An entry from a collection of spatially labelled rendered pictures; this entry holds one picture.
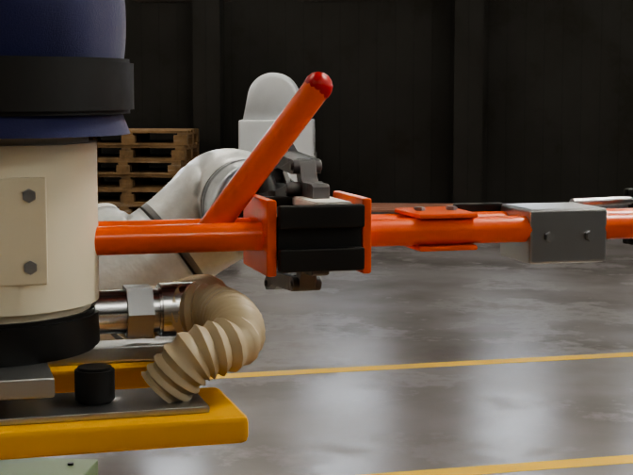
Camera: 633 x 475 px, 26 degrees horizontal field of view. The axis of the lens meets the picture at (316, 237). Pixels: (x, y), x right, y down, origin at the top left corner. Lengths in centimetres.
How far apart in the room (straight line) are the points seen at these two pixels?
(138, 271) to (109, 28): 40
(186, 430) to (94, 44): 27
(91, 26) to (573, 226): 43
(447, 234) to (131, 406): 30
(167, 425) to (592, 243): 40
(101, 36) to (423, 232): 30
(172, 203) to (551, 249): 41
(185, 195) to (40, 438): 48
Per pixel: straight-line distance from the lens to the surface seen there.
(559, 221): 114
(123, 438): 94
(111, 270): 135
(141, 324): 106
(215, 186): 130
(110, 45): 99
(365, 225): 106
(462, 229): 110
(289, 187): 113
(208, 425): 95
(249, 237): 105
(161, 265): 135
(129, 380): 113
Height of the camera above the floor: 134
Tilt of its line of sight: 6 degrees down
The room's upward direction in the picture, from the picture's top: straight up
